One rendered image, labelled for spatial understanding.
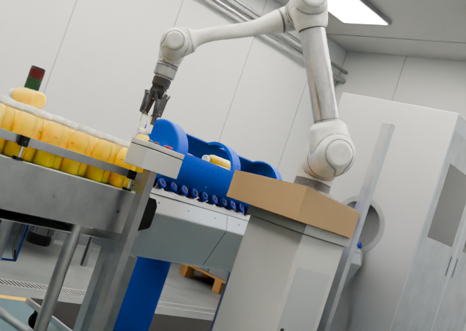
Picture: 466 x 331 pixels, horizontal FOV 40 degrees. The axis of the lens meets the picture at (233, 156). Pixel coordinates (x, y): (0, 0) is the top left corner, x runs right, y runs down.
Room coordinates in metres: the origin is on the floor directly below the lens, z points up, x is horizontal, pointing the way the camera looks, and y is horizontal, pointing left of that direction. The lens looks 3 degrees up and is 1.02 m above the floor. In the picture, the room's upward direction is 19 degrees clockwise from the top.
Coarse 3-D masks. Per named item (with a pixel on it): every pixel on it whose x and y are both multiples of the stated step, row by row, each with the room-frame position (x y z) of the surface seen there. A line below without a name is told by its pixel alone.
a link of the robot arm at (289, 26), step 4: (280, 8) 2.65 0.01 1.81; (284, 8) 2.64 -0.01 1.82; (284, 12) 2.63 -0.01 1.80; (284, 16) 2.63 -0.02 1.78; (288, 16) 2.61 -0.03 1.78; (284, 20) 2.63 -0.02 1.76; (288, 20) 2.63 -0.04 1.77; (292, 20) 2.60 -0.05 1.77; (284, 24) 2.64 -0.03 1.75; (288, 24) 2.64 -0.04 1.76; (292, 24) 2.63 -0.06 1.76; (288, 28) 2.66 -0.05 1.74; (292, 28) 2.66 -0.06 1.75; (284, 32) 2.69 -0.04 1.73
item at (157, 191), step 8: (152, 192) 2.72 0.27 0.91; (160, 192) 2.77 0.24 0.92; (168, 192) 2.82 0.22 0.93; (176, 200) 2.85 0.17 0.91; (184, 200) 2.90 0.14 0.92; (192, 200) 2.95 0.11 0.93; (200, 200) 3.01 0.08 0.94; (208, 208) 3.03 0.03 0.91; (216, 208) 3.09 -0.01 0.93; (224, 208) 3.15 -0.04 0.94; (232, 216) 3.19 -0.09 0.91; (240, 216) 3.25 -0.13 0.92; (248, 216) 3.31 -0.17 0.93
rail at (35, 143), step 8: (0, 128) 2.03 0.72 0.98; (0, 136) 2.03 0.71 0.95; (8, 136) 2.05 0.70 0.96; (16, 136) 2.07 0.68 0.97; (32, 144) 2.13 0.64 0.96; (40, 144) 2.15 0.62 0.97; (48, 144) 2.17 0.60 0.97; (48, 152) 2.18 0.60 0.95; (56, 152) 2.21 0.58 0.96; (64, 152) 2.23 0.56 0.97; (72, 152) 2.26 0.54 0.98; (80, 160) 2.29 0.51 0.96; (88, 160) 2.32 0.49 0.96; (96, 160) 2.35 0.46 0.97; (104, 168) 2.38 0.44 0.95; (112, 168) 2.41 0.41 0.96; (120, 168) 2.44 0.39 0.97; (136, 176) 2.51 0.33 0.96
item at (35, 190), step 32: (0, 160) 2.03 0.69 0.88; (0, 192) 2.06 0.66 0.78; (32, 192) 2.15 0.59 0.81; (64, 192) 2.25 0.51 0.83; (96, 192) 2.36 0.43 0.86; (128, 192) 2.48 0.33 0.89; (32, 224) 2.21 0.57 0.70; (64, 224) 2.39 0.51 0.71; (96, 224) 2.40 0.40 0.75; (0, 256) 2.60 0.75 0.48; (64, 256) 2.34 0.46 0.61
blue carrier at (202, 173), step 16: (160, 128) 2.84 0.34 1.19; (176, 128) 2.79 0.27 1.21; (160, 144) 2.82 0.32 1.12; (176, 144) 2.76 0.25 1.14; (192, 144) 3.16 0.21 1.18; (208, 144) 3.19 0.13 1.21; (224, 144) 3.15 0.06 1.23; (192, 160) 2.83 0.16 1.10; (240, 160) 3.45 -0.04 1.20; (160, 176) 2.78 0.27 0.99; (192, 176) 2.88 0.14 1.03; (208, 176) 2.95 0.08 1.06; (224, 176) 3.03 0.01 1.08; (272, 176) 3.48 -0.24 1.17; (208, 192) 3.04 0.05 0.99; (224, 192) 3.10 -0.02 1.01
